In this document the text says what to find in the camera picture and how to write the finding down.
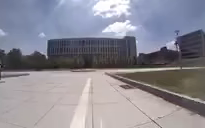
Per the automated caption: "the wide curved grey building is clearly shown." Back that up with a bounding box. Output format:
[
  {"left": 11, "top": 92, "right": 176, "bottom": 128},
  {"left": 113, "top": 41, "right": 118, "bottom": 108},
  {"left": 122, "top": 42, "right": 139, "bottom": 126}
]
[{"left": 46, "top": 35, "right": 138, "bottom": 66}]

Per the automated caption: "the dark drain cover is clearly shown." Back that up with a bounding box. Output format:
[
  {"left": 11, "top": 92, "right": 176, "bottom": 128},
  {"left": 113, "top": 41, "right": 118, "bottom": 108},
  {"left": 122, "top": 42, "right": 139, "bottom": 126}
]
[{"left": 119, "top": 84, "right": 134, "bottom": 90}]

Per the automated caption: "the low dark building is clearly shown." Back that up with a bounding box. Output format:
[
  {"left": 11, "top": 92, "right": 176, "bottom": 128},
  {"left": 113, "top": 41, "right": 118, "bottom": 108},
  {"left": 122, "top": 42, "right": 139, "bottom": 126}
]
[{"left": 137, "top": 46, "right": 180, "bottom": 65}]

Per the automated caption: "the grey stone kerb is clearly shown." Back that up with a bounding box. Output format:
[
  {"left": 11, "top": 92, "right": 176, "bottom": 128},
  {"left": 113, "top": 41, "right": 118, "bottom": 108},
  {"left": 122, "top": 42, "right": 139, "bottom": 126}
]
[{"left": 104, "top": 71, "right": 205, "bottom": 120}]

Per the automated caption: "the grey stone slab plaza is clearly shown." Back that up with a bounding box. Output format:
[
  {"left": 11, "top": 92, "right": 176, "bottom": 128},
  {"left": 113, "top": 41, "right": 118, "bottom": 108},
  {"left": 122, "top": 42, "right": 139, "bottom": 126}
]
[{"left": 0, "top": 68, "right": 205, "bottom": 128}]

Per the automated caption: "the green grass lawn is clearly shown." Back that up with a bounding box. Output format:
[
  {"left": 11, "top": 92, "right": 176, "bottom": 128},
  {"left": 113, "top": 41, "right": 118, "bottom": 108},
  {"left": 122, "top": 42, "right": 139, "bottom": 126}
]
[{"left": 115, "top": 67, "right": 205, "bottom": 103}]

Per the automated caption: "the lamp pole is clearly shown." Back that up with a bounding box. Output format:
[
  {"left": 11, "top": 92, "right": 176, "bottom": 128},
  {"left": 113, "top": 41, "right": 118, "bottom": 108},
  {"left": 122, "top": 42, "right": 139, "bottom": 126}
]
[{"left": 174, "top": 29, "right": 183, "bottom": 70}]

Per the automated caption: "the low grey kerb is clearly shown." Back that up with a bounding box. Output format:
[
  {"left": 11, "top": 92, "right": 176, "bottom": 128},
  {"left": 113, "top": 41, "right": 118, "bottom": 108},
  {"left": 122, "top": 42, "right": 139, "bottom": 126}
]
[{"left": 1, "top": 72, "right": 31, "bottom": 79}]

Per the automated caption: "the grey block building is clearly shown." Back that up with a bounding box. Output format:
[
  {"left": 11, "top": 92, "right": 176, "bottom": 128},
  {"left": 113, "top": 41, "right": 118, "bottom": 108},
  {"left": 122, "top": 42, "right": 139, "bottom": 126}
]
[{"left": 175, "top": 28, "right": 205, "bottom": 59}]

